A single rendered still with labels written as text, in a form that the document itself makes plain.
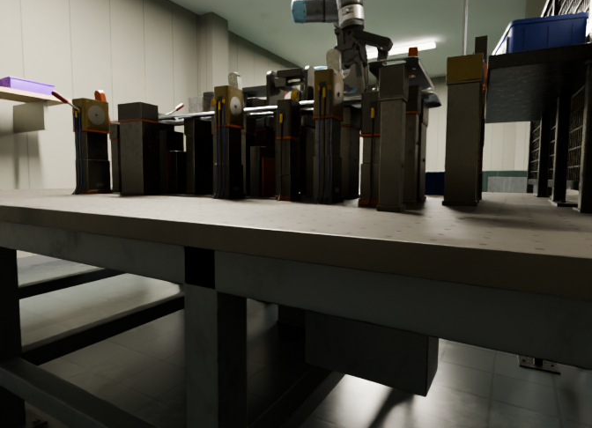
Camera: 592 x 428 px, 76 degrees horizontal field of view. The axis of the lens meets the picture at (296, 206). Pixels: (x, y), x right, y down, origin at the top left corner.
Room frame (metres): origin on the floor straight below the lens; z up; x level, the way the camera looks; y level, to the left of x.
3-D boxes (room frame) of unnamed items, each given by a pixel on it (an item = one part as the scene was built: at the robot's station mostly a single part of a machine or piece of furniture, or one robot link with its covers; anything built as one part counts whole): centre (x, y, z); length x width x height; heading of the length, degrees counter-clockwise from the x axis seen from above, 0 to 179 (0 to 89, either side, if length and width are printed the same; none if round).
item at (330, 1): (1.27, -0.15, 1.32); 0.11 x 0.11 x 0.08; 84
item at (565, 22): (1.08, -0.66, 1.09); 0.30 x 0.17 x 0.13; 161
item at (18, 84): (2.89, 2.03, 1.42); 0.30 x 0.21 x 0.10; 150
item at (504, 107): (1.18, -0.70, 1.01); 0.90 x 0.22 x 0.03; 154
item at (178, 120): (1.40, 0.21, 1.00); 1.38 x 0.22 x 0.02; 64
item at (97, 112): (1.48, 0.81, 0.88); 0.14 x 0.09 x 0.36; 154
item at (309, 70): (1.53, 0.01, 0.94); 0.18 x 0.13 x 0.49; 64
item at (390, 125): (0.78, -0.20, 0.84); 0.05 x 0.05 x 0.29; 64
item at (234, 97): (1.20, 0.22, 0.87); 0.12 x 0.07 x 0.35; 154
